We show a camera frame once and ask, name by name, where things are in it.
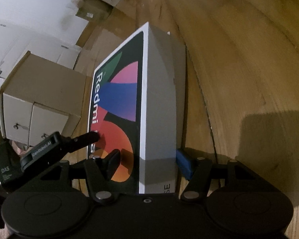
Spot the colourful tablet box lid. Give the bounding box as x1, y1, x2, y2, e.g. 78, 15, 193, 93
86, 22, 186, 195

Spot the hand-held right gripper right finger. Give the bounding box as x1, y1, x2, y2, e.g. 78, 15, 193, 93
176, 148, 261, 201

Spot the brown cardboard box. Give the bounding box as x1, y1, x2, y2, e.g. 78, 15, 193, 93
75, 0, 113, 21

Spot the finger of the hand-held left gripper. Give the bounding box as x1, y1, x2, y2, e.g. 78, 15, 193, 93
59, 131, 101, 155

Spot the low white cabinet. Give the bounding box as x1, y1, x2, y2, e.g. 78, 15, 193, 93
0, 50, 95, 145

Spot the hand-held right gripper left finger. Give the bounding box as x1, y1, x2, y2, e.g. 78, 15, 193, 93
38, 149, 121, 203

